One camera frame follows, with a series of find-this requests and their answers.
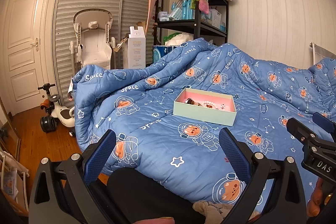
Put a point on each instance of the blue tissue pack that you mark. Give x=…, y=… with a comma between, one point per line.
x=161, y=51

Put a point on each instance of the blue space bear comforter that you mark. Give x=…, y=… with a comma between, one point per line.
x=167, y=117

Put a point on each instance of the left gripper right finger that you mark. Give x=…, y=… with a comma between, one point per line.
x=273, y=192

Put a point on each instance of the white baby high chair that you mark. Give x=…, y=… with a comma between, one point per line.
x=93, y=44

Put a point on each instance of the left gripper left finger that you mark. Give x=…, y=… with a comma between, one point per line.
x=70, y=191

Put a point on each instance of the black trouser leg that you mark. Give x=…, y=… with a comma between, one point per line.
x=143, y=200

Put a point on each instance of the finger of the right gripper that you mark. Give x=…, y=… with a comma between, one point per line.
x=306, y=136
x=324, y=123

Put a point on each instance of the mint box pink lining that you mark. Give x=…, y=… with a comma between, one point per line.
x=218, y=108

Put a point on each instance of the white kids ride-on scooter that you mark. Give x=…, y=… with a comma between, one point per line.
x=55, y=112

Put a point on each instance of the person's right hand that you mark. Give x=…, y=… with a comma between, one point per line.
x=313, y=205

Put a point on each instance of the tall white carton box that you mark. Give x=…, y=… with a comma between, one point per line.
x=134, y=49

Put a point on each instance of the white panel door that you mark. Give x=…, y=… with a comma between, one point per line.
x=26, y=55

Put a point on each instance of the watch with beige strap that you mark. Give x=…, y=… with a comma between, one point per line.
x=190, y=101

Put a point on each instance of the blue plastic bottles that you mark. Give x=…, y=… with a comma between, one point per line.
x=187, y=11

